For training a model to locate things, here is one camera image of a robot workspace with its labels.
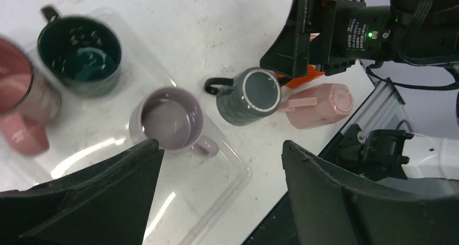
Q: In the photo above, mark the pink ghost pattern mug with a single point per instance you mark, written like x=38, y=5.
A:
x=28, y=101

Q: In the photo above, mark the lilac mug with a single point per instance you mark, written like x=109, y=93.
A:
x=174, y=117

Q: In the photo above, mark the grey mug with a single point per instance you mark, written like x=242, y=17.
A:
x=248, y=97

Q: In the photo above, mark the pale pink faceted mug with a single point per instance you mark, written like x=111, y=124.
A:
x=317, y=106

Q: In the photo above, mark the dark green mug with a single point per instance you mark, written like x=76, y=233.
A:
x=83, y=53

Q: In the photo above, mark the clear plastic tray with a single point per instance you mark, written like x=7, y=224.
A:
x=192, y=191

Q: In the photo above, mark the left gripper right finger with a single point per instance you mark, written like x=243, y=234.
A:
x=399, y=217

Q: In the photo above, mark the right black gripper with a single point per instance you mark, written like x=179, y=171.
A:
x=331, y=35

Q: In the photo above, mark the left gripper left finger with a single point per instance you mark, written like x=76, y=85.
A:
x=105, y=203

